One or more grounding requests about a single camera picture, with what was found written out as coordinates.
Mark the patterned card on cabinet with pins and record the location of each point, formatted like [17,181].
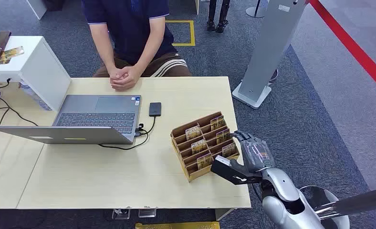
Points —
[9,55]

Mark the black external drive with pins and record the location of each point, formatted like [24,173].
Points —
[155,109]

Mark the black usb adapter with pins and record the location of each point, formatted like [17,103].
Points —
[139,129]

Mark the wooden card holder rack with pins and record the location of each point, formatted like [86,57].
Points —
[188,147]

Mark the person's right forearm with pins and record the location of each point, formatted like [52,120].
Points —
[103,47]

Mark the white furniture panel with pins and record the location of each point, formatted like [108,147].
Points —
[36,8]

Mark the wrist camera box with bracket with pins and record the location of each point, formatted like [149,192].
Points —
[227,172]

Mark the person's left hand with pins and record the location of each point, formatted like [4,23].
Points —
[132,77]

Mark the black robot legs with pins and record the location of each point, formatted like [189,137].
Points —
[219,15]

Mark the metal table bracket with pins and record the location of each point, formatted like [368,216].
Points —
[121,214]
[147,212]

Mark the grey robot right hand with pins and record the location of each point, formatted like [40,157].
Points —
[257,155]

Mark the white box cabinet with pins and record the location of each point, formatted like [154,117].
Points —
[33,63]

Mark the grey laptop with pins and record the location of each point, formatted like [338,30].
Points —
[96,117]

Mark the yellow package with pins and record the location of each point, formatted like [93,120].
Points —
[175,225]

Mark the chrome round base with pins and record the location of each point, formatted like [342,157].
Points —
[320,199]

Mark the round grey stand base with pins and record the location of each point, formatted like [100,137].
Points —
[256,11]

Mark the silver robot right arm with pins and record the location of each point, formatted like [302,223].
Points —
[283,196]

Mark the grey kiosk stand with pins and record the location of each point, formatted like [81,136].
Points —
[270,47]

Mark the dark metal pole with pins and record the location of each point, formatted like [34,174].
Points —
[355,202]

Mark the person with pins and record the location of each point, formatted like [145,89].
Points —
[131,28]

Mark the person's left forearm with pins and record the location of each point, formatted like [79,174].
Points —
[151,44]

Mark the person's right hand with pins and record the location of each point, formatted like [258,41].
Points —
[118,79]

